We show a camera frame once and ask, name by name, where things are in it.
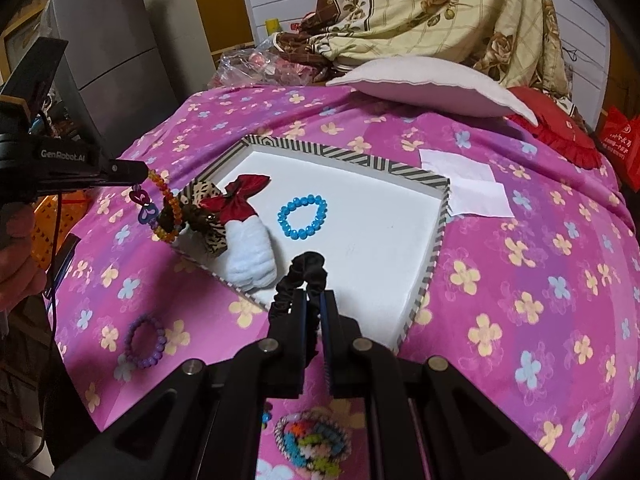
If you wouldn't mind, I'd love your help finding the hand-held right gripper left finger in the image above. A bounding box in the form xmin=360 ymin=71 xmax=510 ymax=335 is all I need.
xmin=52 ymin=290 xmax=308 ymax=480

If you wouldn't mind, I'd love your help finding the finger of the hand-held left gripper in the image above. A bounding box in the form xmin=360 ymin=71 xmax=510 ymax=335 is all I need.
xmin=102 ymin=159 xmax=152 ymax=184

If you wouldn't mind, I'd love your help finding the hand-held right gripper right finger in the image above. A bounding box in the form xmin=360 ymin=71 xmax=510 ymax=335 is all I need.
xmin=321 ymin=289 xmax=571 ymax=480

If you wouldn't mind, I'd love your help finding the black scrunchie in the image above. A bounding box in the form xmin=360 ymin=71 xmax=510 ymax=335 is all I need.
xmin=267 ymin=251 xmax=329 ymax=363

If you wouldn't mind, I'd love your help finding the amber bead heart charm bracelet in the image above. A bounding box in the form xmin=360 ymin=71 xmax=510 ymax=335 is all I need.
xmin=131 ymin=170 xmax=187 ymax=246

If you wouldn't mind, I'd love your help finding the white fluffy scrunchie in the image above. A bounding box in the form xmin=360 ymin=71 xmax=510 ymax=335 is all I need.
xmin=221 ymin=214 xmax=279 ymax=292

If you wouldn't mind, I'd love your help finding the blue bead bracelet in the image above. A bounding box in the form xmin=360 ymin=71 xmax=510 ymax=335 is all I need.
xmin=276 ymin=195 xmax=329 ymax=241

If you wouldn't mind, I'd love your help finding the striped cardboard box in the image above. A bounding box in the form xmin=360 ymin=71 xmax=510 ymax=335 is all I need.
xmin=172 ymin=135 xmax=452 ymax=351

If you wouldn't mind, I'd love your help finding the red velvet leopard bow clip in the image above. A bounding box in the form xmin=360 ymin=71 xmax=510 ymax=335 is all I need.
xmin=180 ymin=174 xmax=273 ymax=261

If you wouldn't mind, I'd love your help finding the person's left hand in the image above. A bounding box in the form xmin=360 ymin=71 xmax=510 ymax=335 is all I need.
xmin=0 ymin=205 xmax=52 ymax=313

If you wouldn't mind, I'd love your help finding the orange plastic basket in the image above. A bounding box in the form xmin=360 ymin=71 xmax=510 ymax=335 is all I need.
xmin=27 ymin=194 xmax=98 ymax=273

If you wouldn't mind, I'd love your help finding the dark flat device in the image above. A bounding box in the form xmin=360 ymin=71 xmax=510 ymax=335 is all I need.
xmin=49 ymin=234 xmax=82 ymax=288

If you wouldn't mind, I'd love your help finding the grey refrigerator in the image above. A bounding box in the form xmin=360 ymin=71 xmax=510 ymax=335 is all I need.
xmin=47 ymin=0 xmax=181 ymax=143

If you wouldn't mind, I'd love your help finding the clear plastic bag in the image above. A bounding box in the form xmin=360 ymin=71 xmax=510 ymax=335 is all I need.
xmin=214 ymin=42 xmax=328 ymax=88

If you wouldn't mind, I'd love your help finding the pink floral bedsheet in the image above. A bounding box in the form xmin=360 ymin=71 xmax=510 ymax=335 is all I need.
xmin=52 ymin=82 xmax=640 ymax=480

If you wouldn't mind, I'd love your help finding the white paper sheet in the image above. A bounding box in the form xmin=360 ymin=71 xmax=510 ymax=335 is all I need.
xmin=418 ymin=148 xmax=516 ymax=219

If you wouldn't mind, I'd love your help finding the pink pillow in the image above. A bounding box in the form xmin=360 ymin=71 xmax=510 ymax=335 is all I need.
xmin=326 ymin=56 xmax=538 ymax=126

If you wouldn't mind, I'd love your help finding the red frilled cushion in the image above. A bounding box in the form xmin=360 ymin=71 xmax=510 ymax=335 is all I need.
xmin=507 ymin=86 xmax=605 ymax=170

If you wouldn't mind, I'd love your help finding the beige floral quilt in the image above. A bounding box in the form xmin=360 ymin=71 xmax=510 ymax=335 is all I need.
xmin=272 ymin=0 xmax=573 ymax=98

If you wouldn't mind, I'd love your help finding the red shopping bag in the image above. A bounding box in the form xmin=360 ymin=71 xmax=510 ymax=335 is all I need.
xmin=597 ymin=105 xmax=640 ymax=192

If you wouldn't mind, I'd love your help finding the rainbow woven bracelet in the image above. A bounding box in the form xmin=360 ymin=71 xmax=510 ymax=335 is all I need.
xmin=273 ymin=409 xmax=352 ymax=467

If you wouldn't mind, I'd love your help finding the black cable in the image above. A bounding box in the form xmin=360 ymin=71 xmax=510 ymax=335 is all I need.
xmin=20 ymin=192 xmax=68 ymax=466

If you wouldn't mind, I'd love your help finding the purple bead bracelet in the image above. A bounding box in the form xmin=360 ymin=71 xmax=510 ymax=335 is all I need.
xmin=123 ymin=313 xmax=167 ymax=370

